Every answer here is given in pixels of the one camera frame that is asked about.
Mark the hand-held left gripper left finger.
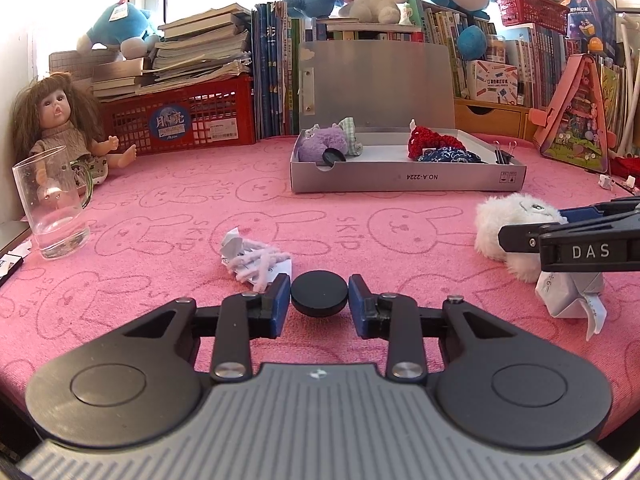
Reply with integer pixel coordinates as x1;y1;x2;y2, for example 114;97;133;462
120;273;293;381

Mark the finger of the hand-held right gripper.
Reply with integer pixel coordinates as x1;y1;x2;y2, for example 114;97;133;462
497;208;640;255
558;195;640;225

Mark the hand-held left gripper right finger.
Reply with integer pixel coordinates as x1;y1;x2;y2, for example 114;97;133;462
348;273;520;381

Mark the white fluffy plush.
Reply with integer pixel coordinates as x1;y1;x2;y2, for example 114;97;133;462
473;193;569;282

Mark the black round puck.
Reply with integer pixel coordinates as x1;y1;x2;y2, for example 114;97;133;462
290;269;350;318

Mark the green checked doll dress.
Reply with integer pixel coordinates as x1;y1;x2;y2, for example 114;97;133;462
337;117;365;157

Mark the grey cardboard box with lid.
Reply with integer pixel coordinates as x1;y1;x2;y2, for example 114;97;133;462
290;40;528;195

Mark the folded white paper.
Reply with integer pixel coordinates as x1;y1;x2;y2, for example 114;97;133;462
534;268;609;342

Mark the black binder clip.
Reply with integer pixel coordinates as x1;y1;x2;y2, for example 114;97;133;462
492;140;519;165

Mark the pink triangular toy house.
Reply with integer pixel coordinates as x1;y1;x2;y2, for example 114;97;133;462
529;53;612;171

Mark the blue patterned cloth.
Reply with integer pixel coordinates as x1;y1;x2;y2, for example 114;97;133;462
417;146;484;165

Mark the wooden drawer organizer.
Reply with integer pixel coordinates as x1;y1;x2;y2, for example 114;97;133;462
453;97;539;142

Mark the red knitted cloth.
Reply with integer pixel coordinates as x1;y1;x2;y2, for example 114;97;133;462
405;124;467;161

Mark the pink rabbit print mat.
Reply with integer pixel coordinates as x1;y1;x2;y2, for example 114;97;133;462
0;135;640;441

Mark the white printed carton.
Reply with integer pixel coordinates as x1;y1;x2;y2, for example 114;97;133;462
464;59;526;107

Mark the row of dark blue paperbacks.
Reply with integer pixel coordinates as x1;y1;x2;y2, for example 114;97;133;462
500;25;576;111

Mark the purple plush toy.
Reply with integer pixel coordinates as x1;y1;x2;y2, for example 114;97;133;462
298;123;350;165

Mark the blue printed cardboard box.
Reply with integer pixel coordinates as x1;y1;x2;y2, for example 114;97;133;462
564;0;617;59

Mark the red plastic basket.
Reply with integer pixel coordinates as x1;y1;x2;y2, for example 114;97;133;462
494;0;571;35

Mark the row of colourful children's books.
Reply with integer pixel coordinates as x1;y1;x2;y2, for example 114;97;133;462
290;0;501;106

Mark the row of tall blue books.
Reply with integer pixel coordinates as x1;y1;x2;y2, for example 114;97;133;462
251;2;301;139

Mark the red plastic crate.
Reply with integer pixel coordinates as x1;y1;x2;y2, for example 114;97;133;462
100;75;257;157

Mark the clear glass mug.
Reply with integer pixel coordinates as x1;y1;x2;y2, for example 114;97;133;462
12;145;95;261

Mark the flat grey book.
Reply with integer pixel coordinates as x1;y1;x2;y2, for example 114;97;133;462
317;15;424;41

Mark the pile of flat books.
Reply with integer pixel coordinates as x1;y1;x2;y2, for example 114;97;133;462
92;3;254;101

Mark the brown-haired doll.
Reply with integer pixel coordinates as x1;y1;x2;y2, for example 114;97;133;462
10;72;138;186

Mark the white grid board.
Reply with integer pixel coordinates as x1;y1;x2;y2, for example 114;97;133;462
48;49;109;81

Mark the blue plush toy with tag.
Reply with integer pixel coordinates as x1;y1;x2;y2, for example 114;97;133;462
75;0;164;60

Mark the white plastic pipe frame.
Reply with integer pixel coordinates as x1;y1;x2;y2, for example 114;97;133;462
617;9;640;154

